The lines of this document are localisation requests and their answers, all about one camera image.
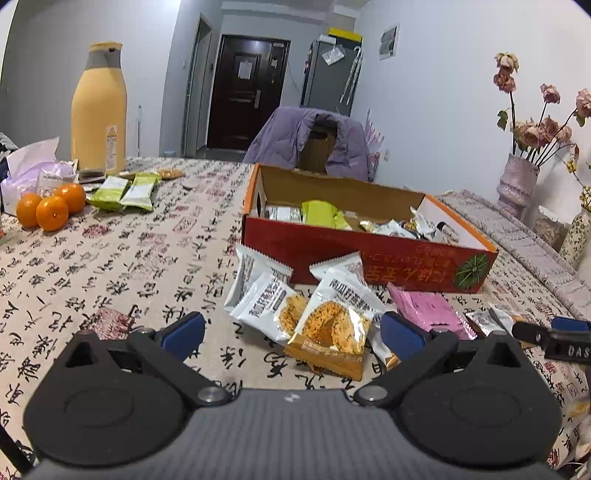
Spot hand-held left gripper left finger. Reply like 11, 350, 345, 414
52, 311, 232, 409

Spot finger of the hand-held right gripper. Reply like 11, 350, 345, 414
512, 322, 591, 361
551, 316, 591, 332

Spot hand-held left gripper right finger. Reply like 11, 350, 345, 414
353, 311, 525, 407

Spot pink snack packet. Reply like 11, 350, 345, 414
387, 282, 476, 340

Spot red cardboard box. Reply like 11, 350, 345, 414
241, 163, 499, 295

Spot speckled vase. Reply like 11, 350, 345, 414
558, 208, 591, 268

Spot pink quilted cloth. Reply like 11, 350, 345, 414
436, 189, 591, 319

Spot green snack packet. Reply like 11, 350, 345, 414
87, 175, 130, 212
301, 200, 356, 230
120, 172, 162, 212

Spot pink ceramic vase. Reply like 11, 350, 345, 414
496, 154, 541, 222

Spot tangerine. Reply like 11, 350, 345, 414
16, 193, 43, 229
36, 195, 70, 232
55, 183, 87, 214

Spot dried pink roses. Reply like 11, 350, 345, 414
493, 52, 591, 162

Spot wooden chair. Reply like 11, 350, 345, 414
299, 129, 338, 174

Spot small clear packet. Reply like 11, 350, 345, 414
37, 161, 79, 197

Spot purple jacket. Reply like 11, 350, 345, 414
242, 106, 377, 183

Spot dark entrance door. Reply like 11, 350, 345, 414
206, 34, 291, 151

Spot lilac plastic bag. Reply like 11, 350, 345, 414
0, 137, 61, 215

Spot yellow thermos bottle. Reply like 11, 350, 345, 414
71, 41, 127, 176

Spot grey interior door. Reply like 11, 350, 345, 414
185, 14, 214, 158

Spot grey refrigerator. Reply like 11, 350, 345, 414
301, 38, 363, 116

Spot folded umbrella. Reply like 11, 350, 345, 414
341, 45, 363, 104

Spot framed wall picture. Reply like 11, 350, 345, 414
379, 24, 400, 61

